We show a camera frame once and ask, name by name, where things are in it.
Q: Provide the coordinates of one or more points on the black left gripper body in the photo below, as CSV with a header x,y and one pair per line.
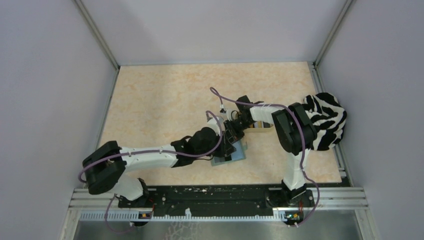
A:
x,y
220,152

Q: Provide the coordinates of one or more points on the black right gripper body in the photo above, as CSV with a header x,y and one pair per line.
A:
x,y
236,127

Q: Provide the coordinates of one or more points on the green card holder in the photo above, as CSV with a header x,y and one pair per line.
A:
x,y
239,154

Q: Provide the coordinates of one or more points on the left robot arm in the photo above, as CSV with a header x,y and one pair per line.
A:
x,y
107,168

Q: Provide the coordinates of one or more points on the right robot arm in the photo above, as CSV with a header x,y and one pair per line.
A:
x,y
295,132

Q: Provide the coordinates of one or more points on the cream oval card tray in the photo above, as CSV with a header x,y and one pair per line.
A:
x,y
259,127

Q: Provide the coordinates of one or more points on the zebra striped cloth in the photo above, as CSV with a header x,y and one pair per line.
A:
x,y
328,117

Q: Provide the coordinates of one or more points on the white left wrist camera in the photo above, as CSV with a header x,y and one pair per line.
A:
x,y
216,124

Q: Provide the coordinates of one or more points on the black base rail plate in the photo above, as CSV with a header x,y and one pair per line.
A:
x,y
206,210

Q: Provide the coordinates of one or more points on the aluminium frame rail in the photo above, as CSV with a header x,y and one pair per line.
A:
x,y
259,195

